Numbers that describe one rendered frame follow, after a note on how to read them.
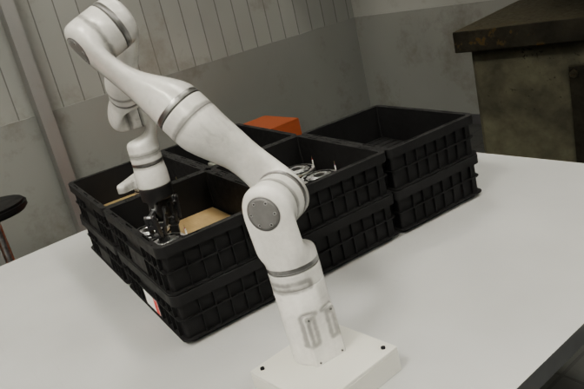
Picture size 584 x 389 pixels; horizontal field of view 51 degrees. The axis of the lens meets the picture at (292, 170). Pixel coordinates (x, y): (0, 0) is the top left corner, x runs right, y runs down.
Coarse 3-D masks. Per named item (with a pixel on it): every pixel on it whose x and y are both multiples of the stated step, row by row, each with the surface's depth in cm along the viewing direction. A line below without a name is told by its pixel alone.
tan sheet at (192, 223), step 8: (208, 208) 167; (192, 216) 164; (200, 216) 163; (208, 216) 162; (216, 216) 160; (224, 216) 159; (184, 224) 160; (192, 224) 159; (200, 224) 157; (208, 224) 156; (184, 232) 155
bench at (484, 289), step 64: (512, 192) 165; (576, 192) 157; (64, 256) 195; (384, 256) 147; (448, 256) 140; (512, 256) 134; (576, 256) 128; (0, 320) 160; (64, 320) 152; (128, 320) 145; (256, 320) 132; (384, 320) 121; (448, 320) 117; (512, 320) 112; (576, 320) 108; (0, 384) 131; (64, 384) 125; (128, 384) 120; (192, 384) 116; (384, 384) 104; (448, 384) 100; (512, 384) 97
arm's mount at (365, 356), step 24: (360, 336) 111; (288, 360) 110; (336, 360) 106; (360, 360) 104; (384, 360) 103; (264, 384) 107; (288, 384) 103; (312, 384) 101; (336, 384) 99; (360, 384) 100
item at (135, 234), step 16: (192, 176) 164; (224, 176) 157; (112, 208) 154; (112, 224) 149; (128, 224) 139; (224, 224) 128; (240, 224) 129; (144, 240) 127; (176, 240) 123; (192, 240) 124; (160, 256) 122
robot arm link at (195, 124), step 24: (192, 96) 102; (168, 120) 102; (192, 120) 101; (216, 120) 102; (192, 144) 102; (216, 144) 103; (240, 144) 104; (240, 168) 106; (264, 168) 105; (288, 168) 105
